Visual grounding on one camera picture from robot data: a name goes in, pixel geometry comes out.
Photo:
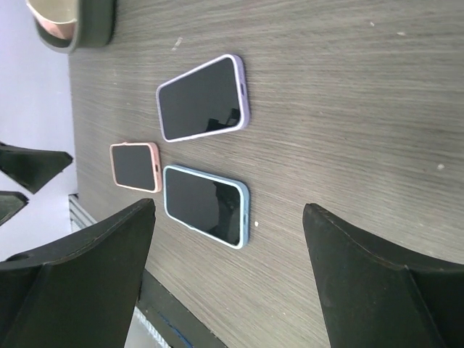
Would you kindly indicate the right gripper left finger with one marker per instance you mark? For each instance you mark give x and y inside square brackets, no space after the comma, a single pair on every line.
[80,290]

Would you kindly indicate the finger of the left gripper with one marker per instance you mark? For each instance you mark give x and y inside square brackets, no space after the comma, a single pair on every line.
[11,203]
[32,168]

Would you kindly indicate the pink cup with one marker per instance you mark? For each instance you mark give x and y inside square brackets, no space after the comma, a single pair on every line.
[56,17]

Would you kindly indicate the pink phone case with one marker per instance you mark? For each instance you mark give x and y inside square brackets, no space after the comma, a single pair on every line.
[157,168]

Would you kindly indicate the lilac phone case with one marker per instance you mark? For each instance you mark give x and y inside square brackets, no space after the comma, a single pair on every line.
[203,99]

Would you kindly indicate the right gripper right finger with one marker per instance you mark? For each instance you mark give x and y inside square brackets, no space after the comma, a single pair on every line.
[375,293]

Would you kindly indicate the dark green tray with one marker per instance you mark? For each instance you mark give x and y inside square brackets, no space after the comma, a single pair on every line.
[94,28]

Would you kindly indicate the white slotted cable duct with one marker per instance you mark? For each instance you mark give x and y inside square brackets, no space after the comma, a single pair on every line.
[142,333]

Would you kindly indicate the light blue phone case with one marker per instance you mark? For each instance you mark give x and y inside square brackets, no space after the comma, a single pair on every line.
[206,206]

